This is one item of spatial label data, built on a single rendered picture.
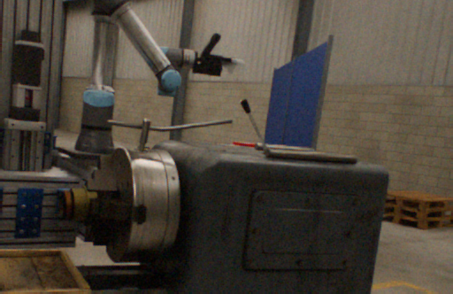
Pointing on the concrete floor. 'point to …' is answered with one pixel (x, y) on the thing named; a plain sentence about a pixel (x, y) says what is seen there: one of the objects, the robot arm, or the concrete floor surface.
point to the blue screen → (298, 98)
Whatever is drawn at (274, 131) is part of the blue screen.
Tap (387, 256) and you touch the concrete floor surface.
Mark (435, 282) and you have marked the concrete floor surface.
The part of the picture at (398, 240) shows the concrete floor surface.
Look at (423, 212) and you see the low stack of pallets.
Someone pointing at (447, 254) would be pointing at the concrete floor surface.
